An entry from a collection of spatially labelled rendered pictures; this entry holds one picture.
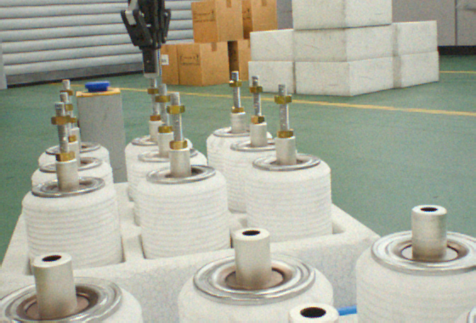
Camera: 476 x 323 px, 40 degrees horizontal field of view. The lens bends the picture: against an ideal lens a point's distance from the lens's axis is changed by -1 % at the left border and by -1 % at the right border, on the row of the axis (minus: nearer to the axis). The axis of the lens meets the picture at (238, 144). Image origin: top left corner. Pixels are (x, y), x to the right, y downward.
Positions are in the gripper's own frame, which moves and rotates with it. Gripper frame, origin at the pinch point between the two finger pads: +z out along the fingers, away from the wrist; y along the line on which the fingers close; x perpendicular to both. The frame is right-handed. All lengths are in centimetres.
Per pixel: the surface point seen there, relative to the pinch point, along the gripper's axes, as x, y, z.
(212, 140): 7.3, -2.0, 11.4
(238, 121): 10.8, -4.3, 9.2
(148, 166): 4.6, 15.0, 11.1
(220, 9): -97, -366, -13
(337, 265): 27.5, 21.2, 20.3
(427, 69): 42, -314, 31
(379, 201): 27, -57, 37
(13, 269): -3.8, 31.7, 17.8
